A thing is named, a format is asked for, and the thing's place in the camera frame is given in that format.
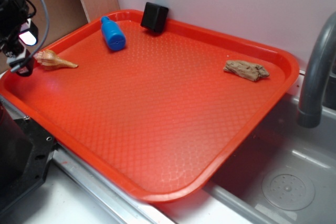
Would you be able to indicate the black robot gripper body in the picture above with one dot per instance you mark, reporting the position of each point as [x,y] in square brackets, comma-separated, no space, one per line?
[17,28]

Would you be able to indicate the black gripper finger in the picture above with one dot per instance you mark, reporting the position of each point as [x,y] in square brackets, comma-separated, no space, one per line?
[22,64]

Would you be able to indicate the striped conch shell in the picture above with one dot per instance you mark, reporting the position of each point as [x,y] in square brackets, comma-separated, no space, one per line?
[51,61]

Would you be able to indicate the blue plastic bottle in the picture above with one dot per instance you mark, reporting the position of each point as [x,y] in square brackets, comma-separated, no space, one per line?
[113,35]

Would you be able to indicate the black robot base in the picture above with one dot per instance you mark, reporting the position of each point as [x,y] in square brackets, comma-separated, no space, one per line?
[26,150]

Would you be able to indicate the black square block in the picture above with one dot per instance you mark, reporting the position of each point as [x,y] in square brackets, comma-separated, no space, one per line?
[154,17]

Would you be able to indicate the red plastic tray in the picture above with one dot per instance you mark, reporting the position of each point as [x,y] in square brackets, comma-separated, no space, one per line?
[159,117]

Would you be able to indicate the brown driftwood piece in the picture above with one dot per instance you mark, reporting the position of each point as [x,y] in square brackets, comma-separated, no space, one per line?
[247,70]

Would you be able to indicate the grey toy sink basin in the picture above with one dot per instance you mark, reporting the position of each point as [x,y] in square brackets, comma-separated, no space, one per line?
[234,193]

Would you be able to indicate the grey sink faucet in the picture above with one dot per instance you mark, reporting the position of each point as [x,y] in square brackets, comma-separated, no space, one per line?
[318,88]

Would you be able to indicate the round sink drain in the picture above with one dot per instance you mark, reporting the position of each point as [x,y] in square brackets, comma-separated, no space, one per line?
[288,189]

